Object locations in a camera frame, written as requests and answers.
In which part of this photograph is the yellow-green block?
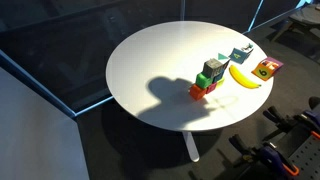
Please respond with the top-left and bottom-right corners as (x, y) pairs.
(215, 77), (226, 88)

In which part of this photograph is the blue block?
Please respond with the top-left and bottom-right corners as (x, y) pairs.
(211, 71), (226, 84)

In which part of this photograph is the white table leg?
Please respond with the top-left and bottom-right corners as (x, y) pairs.
(181, 131), (201, 163)

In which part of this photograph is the yellow banana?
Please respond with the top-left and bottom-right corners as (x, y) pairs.
(228, 64), (262, 90)

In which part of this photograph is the black perforated board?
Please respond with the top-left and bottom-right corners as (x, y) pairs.
(286, 134), (320, 180)

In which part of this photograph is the purple orange bar clamp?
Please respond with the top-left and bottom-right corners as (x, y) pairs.
(262, 105), (320, 141)
(229, 134), (300, 178)

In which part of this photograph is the green block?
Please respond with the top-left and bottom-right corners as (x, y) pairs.
(195, 72), (214, 90)

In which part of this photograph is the magenta block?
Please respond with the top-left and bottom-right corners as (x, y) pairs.
(205, 82), (218, 95)

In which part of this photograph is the orange block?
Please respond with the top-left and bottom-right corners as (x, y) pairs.
(189, 83), (208, 101)

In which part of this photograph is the blue number four plush cube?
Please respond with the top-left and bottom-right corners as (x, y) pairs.
(229, 43), (255, 65)

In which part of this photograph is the dark stool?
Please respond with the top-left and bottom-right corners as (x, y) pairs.
(269, 3), (320, 43)

